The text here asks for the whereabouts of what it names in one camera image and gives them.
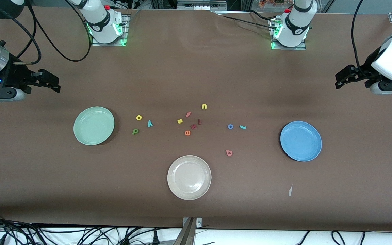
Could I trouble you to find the green plate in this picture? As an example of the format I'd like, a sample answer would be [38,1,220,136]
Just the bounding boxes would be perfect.
[73,106,115,146]

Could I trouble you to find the blue plate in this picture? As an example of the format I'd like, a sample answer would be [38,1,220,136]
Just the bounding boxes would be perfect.
[280,121,322,162]

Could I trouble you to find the orange flower bunch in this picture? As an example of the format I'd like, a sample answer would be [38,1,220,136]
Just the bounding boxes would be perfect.
[259,0,285,8]

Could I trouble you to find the brown table cover sheet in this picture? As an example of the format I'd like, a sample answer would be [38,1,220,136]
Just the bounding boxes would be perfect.
[0,7,392,233]

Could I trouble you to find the grey power strip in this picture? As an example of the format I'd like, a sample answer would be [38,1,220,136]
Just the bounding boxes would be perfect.
[177,0,228,10]

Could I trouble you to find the beige plate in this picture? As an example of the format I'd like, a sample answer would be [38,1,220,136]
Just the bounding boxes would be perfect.
[167,155,212,200]

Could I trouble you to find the black cable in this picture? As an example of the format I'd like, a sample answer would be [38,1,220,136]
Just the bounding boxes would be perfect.
[351,0,371,77]
[296,231,311,245]
[0,0,43,66]
[331,231,347,245]
[216,10,279,30]
[26,0,92,63]

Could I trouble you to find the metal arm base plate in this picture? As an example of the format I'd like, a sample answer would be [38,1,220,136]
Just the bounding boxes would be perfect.
[269,17,307,51]
[92,14,129,47]

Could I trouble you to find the tangled black cables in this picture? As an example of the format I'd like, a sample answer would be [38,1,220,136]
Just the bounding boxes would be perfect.
[0,210,183,245]

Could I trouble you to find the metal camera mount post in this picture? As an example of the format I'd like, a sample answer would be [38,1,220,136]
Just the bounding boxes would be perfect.
[173,217,203,245]

